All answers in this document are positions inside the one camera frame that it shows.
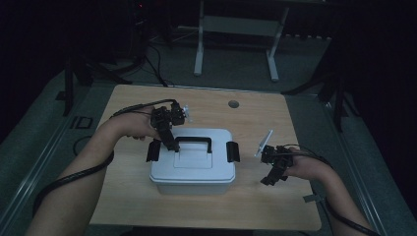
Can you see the grey tape strip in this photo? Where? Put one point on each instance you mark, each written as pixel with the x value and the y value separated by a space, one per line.
pixel 313 198

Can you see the person's left hand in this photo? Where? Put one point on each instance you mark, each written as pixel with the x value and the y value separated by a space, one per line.
pixel 137 124

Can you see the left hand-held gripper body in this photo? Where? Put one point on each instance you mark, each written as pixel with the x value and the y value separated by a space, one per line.
pixel 168 116

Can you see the white metal frame stand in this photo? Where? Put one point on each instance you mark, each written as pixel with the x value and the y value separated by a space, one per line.
pixel 239 29

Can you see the black tripod stand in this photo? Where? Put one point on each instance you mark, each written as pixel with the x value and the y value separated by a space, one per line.
pixel 327 88
pixel 85 78

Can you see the person's right hand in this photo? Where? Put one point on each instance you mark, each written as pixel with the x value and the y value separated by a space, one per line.
pixel 305 167

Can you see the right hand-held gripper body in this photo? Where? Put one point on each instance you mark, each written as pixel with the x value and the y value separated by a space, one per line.
pixel 277 157

